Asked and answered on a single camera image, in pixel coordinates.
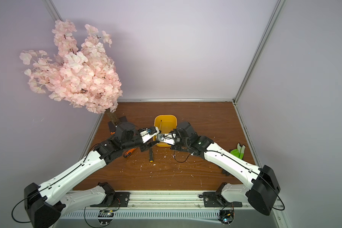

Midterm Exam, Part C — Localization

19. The black yellow dotted screwdriver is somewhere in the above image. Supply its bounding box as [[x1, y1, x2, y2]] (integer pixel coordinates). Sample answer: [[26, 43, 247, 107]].
[[149, 148, 154, 162]]

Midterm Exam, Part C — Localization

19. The orange handled screwdriver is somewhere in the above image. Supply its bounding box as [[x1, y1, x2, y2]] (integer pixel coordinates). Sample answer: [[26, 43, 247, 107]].
[[123, 148, 137, 158]]

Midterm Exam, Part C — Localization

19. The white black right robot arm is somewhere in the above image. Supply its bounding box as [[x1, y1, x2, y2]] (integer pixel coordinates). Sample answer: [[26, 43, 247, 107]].
[[162, 122, 281, 216]]

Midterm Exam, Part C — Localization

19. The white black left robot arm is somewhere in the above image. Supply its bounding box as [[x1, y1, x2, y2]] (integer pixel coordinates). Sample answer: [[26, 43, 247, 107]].
[[24, 122, 160, 228]]

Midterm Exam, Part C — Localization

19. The yellow plastic storage box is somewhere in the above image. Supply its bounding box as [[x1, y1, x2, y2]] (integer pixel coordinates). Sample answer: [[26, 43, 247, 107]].
[[154, 115, 177, 134]]

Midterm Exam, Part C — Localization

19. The green black work glove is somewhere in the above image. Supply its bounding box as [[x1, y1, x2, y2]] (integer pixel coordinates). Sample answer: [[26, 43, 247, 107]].
[[230, 143, 246, 160]]

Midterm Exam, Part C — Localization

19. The pink artificial blossom tree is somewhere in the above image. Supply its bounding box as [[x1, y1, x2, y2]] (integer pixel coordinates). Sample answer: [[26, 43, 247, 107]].
[[19, 20, 123, 114]]

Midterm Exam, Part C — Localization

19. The left controller board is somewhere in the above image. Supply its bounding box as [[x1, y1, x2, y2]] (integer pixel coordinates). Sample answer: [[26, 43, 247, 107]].
[[97, 210, 115, 227]]

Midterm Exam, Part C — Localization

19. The controller board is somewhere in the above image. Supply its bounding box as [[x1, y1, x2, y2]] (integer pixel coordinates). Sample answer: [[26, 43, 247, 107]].
[[97, 210, 115, 227], [218, 210, 235, 225]]

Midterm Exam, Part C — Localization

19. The right controller board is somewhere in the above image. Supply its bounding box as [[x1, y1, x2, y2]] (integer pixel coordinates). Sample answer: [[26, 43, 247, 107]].
[[218, 210, 235, 225]]

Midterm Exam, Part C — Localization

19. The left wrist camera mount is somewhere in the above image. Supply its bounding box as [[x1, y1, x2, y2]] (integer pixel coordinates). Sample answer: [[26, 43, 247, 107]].
[[140, 126, 160, 143]]

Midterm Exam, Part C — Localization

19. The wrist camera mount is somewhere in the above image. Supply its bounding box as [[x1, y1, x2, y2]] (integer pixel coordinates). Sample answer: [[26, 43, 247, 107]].
[[140, 126, 160, 143], [156, 133, 176, 145]]

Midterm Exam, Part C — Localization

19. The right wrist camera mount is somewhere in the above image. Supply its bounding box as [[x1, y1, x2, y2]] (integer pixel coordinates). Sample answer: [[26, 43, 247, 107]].
[[156, 133, 176, 145]]

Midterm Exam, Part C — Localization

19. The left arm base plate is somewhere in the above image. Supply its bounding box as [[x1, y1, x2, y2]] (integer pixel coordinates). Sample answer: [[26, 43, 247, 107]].
[[90, 192, 130, 208]]

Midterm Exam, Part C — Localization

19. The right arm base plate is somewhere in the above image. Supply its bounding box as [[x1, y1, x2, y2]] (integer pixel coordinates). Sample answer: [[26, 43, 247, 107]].
[[198, 192, 244, 208]]

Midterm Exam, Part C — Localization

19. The aluminium front rail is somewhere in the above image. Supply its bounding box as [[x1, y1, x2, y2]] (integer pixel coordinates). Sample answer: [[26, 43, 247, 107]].
[[65, 190, 284, 211]]

